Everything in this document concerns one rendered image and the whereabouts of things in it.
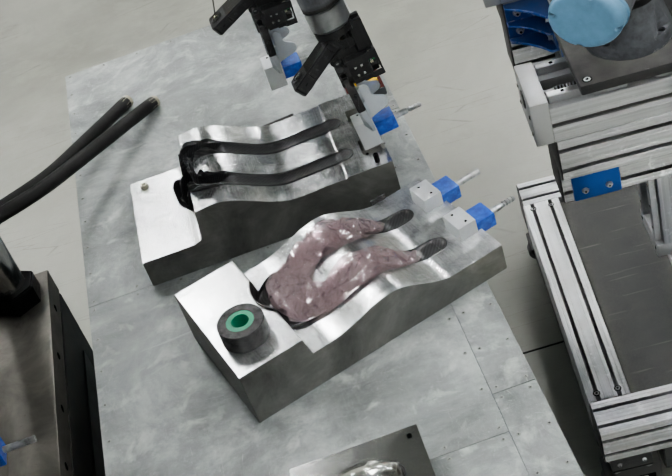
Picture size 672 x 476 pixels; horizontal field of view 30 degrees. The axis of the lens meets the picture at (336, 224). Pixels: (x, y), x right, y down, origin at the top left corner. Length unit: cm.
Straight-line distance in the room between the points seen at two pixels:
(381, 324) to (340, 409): 16
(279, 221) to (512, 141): 153
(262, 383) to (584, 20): 76
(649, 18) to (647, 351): 90
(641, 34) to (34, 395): 123
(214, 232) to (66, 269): 161
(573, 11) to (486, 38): 226
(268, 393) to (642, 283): 118
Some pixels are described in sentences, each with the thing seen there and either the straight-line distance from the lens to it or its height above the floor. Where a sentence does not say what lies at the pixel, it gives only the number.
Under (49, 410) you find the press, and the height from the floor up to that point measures 79.
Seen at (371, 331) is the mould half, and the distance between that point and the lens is 205.
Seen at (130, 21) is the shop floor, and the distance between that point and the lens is 501.
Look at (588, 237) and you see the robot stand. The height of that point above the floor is 21.
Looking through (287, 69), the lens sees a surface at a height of 94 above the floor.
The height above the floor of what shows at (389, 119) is 94.
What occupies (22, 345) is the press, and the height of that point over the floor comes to 78.
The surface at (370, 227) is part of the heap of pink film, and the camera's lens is 218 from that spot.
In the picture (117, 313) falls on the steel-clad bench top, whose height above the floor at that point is 80.
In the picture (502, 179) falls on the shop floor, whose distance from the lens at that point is 361.
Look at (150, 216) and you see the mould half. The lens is 244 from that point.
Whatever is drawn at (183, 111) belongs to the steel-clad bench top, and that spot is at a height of 80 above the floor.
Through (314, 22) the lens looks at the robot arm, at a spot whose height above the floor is 117.
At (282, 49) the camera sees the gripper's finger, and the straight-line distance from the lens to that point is 252.
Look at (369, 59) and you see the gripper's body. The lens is 226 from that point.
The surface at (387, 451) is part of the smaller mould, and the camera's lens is 185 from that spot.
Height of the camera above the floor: 227
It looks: 39 degrees down
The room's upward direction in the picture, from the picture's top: 19 degrees counter-clockwise
